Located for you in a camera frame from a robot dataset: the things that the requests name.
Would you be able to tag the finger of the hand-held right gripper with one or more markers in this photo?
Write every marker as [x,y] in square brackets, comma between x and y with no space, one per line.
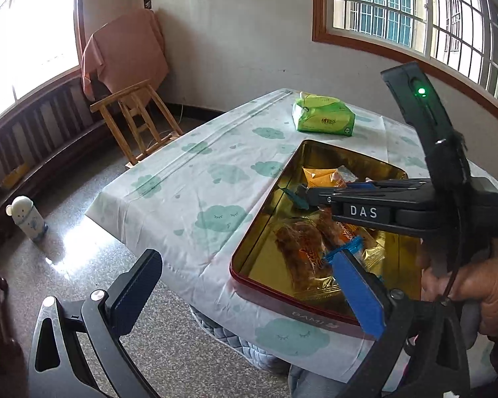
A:
[357,197]
[398,184]

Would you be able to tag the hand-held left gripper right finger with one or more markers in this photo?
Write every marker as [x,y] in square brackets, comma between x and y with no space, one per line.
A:
[357,294]

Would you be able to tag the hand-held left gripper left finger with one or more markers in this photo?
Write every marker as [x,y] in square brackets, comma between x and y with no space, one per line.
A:
[128,298]

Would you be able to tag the orange pastry packet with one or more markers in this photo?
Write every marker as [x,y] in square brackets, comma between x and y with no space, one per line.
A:
[336,228]

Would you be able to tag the yellow candy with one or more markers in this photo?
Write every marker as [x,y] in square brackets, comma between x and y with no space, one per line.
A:
[369,257]

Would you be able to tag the orange snack packet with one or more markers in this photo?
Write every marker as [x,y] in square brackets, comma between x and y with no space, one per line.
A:
[319,177]

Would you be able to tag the blue candy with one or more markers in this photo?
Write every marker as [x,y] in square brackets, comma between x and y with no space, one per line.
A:
[298,201]

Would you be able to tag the brown pastry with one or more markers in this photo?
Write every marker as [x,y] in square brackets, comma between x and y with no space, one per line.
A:
[298,248]

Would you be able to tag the gold metal tin box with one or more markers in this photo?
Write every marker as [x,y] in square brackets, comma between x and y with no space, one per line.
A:
[265,265]

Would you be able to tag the person's right hand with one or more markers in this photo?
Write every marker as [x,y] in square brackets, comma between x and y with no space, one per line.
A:
[494,290]

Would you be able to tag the green tissue pack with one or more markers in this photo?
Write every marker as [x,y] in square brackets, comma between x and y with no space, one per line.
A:
[321,118]

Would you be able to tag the grey quilted table skirt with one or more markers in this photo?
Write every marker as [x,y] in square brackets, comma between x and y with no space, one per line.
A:
[240,348]

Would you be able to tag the white bottle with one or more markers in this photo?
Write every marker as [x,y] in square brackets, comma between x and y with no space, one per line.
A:
[27,219]

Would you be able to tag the cloud print tablecloth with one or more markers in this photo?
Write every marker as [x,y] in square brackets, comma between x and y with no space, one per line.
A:
[191,174]

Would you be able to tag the yellow item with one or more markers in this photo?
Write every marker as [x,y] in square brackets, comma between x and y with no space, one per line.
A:
[15,175]

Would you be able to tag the dark wooden bench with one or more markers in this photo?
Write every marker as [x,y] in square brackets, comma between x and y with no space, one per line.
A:
[45,120]

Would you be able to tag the light wooden chair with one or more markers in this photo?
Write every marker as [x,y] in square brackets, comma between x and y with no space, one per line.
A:
[120,99]

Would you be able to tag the pink cloth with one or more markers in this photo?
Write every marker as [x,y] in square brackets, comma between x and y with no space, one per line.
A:
[124,49]

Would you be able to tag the barred wooden frame window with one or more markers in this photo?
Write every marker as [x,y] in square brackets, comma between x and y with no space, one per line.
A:
[377,4]

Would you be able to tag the bright wooden frame window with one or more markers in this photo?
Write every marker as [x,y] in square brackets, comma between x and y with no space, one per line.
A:
[25,41]

